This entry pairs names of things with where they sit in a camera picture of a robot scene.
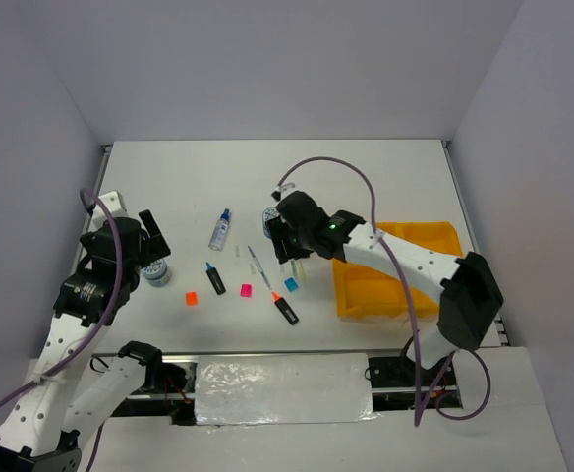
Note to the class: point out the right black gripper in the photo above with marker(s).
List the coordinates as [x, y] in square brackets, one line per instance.
[279, 231]

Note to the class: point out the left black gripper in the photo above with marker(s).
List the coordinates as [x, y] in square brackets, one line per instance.
[158, 244]

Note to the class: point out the blue highlighter marker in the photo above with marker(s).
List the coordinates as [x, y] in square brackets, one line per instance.
[215, 279]

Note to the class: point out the pink highlighter cap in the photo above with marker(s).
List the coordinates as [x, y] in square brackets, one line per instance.
[246, 290]

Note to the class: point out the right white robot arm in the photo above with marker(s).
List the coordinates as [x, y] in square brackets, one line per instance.
[464, 288]

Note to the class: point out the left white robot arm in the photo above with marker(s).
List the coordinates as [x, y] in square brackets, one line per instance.
[50, 422]

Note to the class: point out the blue lidded round jar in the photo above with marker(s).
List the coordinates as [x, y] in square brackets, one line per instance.
[268, 214]

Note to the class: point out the yellow gel pen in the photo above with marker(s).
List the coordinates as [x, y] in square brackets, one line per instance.
[298, 271]

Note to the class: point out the clear blue spray bottle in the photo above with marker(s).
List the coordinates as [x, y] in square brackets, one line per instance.
[220, 231]

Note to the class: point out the clear blue gel pen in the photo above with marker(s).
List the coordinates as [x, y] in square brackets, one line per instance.
[260, 269]

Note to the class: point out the orange highlighter cap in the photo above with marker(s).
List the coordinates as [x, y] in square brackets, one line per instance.
[191, 298]

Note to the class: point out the orange highlighter marker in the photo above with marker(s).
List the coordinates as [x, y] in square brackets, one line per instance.
[284, 308]

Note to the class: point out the yellow divided storage tray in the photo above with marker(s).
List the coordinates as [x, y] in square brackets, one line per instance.
[363, 294]

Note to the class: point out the silver foil covered plate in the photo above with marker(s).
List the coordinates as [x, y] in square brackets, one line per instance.
[283, 389]

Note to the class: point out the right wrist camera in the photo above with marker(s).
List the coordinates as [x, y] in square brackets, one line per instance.
[282, 190]

